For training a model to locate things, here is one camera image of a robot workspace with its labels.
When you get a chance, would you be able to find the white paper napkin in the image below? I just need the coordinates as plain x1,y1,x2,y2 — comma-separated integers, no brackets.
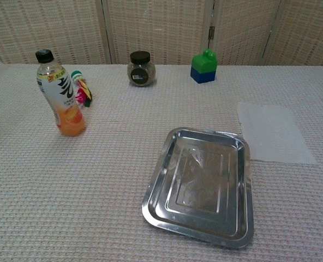
236,101,319,165

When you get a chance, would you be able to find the silver metal tray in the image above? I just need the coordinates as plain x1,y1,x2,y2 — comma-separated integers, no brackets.
141,127,254,249

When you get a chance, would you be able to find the glass jar black lid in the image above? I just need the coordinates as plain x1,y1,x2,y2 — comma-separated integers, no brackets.
127,51,157,87

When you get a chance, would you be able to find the blue toy block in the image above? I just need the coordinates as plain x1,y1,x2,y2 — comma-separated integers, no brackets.
190,67,217,84

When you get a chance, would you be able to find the green toy block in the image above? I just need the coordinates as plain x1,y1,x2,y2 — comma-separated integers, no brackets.
191,48,219,75

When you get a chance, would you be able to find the colourful feather shuttlecock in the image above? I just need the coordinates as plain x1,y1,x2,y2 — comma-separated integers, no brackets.
70,70,93,108

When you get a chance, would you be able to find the orange drink bottle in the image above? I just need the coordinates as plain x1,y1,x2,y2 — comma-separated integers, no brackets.
35,49,86,137

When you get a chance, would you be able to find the woven folding screen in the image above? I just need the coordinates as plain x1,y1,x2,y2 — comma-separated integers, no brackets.
0,0,323,67

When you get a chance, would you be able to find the white woven tablecloth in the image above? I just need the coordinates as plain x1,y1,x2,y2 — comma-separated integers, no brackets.
0,63,323,262

